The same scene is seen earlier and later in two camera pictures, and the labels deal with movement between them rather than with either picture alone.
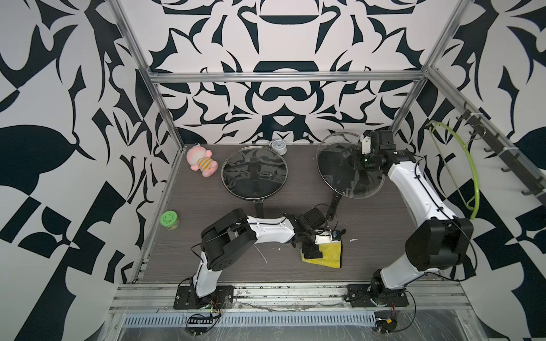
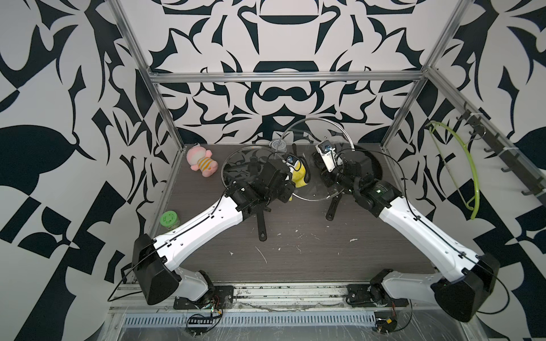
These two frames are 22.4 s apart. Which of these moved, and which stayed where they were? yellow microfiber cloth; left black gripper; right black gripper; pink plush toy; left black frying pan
Moved: right black gripper; yellow microfiber cloth; left black gripper
Stayed: left black frying pan; pink plush toy
